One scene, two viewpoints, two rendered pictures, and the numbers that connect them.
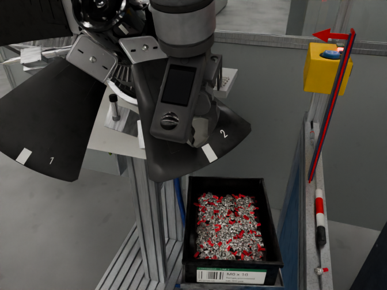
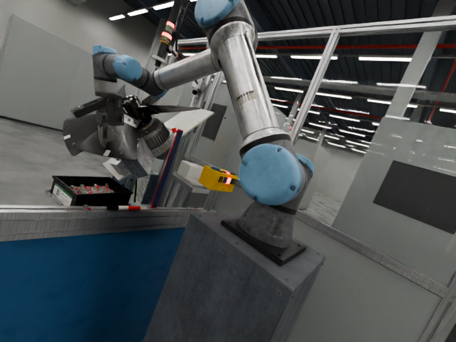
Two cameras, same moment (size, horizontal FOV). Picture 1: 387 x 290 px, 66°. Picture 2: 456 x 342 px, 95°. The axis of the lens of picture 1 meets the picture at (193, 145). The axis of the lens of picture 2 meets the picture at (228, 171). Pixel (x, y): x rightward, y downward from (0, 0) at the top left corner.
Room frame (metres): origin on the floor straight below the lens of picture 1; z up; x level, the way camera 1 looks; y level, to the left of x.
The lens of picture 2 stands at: (-0.14, -0.79, 1.21)
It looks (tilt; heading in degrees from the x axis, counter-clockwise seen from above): 7 degrees down; 23
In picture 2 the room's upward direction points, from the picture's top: 21 degrees clockwise
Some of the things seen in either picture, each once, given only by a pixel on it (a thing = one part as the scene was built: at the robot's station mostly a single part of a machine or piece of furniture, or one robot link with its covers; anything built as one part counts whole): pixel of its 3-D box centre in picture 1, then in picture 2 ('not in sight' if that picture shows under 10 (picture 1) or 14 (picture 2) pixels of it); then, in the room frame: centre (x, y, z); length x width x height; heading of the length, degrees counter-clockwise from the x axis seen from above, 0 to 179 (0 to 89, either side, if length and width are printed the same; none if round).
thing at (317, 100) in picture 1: (316, 102); (211, 198); (0.80, -0.36, 0.92); 0.03 x 0.03 x 0.12; 73
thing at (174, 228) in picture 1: (170, 158); (151, 213); (0.98, 0.10, 0.58); 0.09 x 0.04 x 1.15; 73
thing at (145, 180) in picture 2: not in sight; (153, 187); (1.01, 0.18, 0.73); 0.15 x 0.09 x 0.22; 163
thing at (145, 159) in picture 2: not in sight; (138, 157); (0.63, 0.01, 0.98); 0.20 x 0.16 x 0.20; 163
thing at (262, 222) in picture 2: not in sight; (270, 216); (0.45, -0.71, 1.06); 0.15 x 0.15 x 0.10
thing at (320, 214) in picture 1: (319, 214); (127, 207); (0.41, -0.25, 0.87); 0.14 x 0.01 x 0.01; 163
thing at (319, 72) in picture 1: (325, 69); (218, 180); (0.80, -0.36, 1.02); 0.16 x 0.10 x 0.11; 163
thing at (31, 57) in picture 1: (34, 56); not in sight; (0.73, 0.39, 1.08); 0.07 x 0.04 x 0.06; 83
